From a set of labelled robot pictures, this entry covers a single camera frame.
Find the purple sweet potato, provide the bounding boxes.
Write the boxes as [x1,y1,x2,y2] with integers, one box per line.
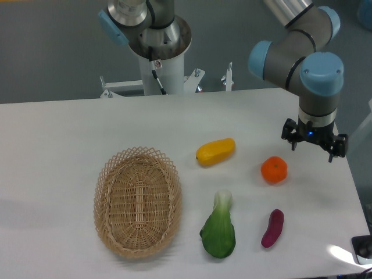
[261,209,284,248]

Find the white mounting bracket frame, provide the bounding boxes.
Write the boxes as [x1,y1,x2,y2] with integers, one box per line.
[98,62,235,99]

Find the yellow mango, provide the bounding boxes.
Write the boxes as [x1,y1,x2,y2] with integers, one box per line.
[195,138,235,167]

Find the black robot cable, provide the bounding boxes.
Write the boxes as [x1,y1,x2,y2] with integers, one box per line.
[147,46,169,95]

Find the oval wicker basket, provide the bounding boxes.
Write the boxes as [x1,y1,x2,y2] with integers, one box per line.
[94,146,182,259]

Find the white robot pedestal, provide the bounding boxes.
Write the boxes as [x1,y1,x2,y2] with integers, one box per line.
[137,53,184,96]

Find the orange tangerine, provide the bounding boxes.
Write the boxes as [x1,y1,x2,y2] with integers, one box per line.
[260,156,288,184]

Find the black white device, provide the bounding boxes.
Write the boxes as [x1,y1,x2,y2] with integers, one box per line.
[351,235,371,265]

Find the green bok choy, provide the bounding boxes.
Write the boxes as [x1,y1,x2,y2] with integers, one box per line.
[199,189,236,259]

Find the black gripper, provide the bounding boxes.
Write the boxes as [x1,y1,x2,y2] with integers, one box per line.
[281,118,349,163]

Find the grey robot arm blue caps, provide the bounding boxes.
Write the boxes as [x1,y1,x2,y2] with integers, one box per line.
[98,1,348,158]

